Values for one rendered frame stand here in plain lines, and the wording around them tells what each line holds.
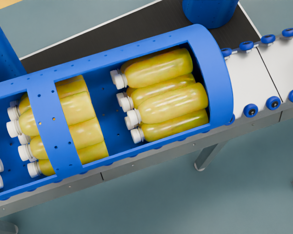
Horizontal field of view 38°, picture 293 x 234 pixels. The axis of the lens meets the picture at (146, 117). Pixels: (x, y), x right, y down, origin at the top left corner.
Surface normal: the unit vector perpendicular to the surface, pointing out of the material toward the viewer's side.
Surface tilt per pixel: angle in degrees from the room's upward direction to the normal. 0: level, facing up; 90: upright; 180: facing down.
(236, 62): 0
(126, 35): 0
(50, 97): 6
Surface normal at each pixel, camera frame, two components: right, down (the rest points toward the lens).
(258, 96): 0.03, -0.31
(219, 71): 0.14, 0.00
